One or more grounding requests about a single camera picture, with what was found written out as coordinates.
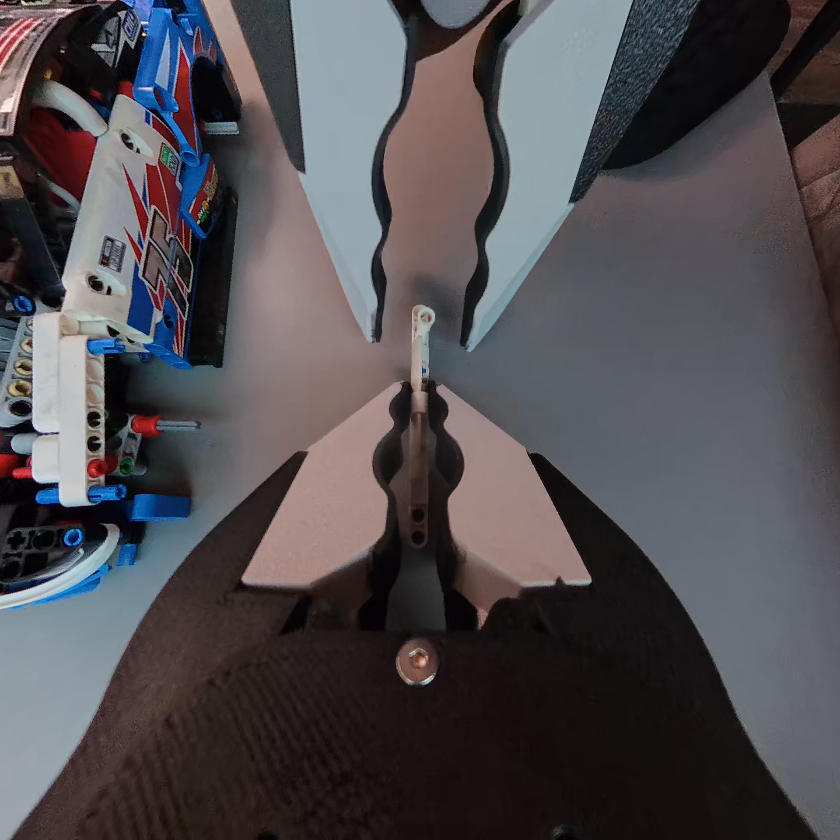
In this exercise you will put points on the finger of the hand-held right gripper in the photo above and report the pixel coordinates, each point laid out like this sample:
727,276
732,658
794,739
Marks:
348,131
551,131

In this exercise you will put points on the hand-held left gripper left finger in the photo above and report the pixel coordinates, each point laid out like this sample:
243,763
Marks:
315,518

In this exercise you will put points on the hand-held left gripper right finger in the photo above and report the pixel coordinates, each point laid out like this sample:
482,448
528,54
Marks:
512,518

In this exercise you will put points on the white brick beam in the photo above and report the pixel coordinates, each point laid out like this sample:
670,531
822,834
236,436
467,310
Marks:
420,354

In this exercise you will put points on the grey desk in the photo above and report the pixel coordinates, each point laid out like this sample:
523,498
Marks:
656,394

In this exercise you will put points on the blue white brick race car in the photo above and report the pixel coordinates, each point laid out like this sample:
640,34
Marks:
124,216

